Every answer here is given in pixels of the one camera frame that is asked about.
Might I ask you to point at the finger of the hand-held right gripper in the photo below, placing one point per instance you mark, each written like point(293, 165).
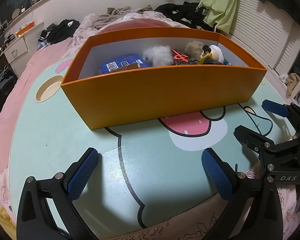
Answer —
point(250, 137)
point(275, 108)

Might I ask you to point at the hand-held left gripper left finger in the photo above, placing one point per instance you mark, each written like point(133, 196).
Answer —
point(81, 175)

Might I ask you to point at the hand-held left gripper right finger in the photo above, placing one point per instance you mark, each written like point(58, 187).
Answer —
point(217, 175)

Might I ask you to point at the doll with white helmet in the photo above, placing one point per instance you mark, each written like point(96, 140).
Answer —
point(215, 53)

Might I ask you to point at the orange cardboard box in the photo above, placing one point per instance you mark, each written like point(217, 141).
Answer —
point(152, 97)

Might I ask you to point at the brown fur ball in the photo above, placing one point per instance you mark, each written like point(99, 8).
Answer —
point(192, 48)

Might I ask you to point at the dark box with red cross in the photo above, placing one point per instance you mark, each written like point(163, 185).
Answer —
point(180, 56)

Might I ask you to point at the brown card box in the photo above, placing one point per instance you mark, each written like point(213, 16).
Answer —
point(130, 66)

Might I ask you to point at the white fur ball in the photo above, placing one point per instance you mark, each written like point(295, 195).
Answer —
point(157, 55)

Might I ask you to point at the blue tin box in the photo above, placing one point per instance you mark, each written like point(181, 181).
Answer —
point(130, 60)

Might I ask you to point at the mint cartoon printed desktop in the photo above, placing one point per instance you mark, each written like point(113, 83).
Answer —
point(65, 130)

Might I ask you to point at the beige cloth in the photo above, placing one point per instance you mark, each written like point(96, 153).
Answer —
point(293, 81)

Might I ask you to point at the pink floral quilt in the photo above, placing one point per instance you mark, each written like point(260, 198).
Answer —
point(180, 230)

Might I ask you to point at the white slatted wardrobe doors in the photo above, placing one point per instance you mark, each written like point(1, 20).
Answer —
point(272, 35)

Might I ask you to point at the yellow cloth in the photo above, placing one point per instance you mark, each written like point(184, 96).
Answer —
point(2, 217)

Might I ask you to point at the green hanging garment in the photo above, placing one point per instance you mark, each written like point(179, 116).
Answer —
point(220, 5)

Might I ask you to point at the black clothes pile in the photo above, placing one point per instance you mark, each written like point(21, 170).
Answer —
point(180, 12)

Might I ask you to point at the white nightstand with drawer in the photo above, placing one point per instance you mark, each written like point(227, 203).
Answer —
point(15, 50)

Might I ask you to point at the black clothes with striped cuff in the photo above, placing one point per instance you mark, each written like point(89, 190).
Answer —
point(61, 30)

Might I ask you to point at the rumpled light pink blanket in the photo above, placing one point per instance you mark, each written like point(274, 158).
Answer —
point(90, 27)

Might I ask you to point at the small orange storage box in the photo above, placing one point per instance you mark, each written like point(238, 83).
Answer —
point(25, 29)

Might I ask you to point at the round table mirror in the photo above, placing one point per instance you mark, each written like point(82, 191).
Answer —
point(15, 13)

